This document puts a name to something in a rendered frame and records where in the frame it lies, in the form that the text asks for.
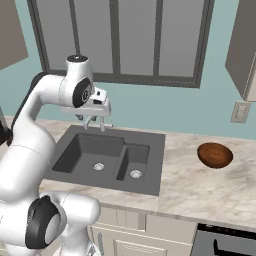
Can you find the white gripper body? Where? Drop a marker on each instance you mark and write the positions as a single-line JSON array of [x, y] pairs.
[[100, 109]]

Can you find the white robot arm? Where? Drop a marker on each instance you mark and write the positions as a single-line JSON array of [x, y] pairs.
[[28, 156]]

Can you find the dark grey double sink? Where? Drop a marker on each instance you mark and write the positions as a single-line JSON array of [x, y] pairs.
[[100, 150]]

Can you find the brown wooden bowl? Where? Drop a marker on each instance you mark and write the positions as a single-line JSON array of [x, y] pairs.
[[215, 156]]

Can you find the silver tap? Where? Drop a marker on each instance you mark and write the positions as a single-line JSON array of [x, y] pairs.
[[102, 125]]

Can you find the grey framed window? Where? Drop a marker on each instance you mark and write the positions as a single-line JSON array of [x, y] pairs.
[[133, 36]]

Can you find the cream drawer front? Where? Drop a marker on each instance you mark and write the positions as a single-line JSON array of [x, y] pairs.
[[121, 218], [170, 228]]

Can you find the cream cupboard door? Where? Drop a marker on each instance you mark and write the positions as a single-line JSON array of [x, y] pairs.
[[140, 245]]

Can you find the grey dishwasher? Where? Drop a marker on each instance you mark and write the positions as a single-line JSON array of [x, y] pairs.
[[223, 241]]

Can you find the grey wall cupboard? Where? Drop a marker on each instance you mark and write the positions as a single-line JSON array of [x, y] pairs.
[[10, 30], [241, 50]]

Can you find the beige wall socket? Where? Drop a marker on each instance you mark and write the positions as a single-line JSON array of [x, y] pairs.
[[240, 112]]

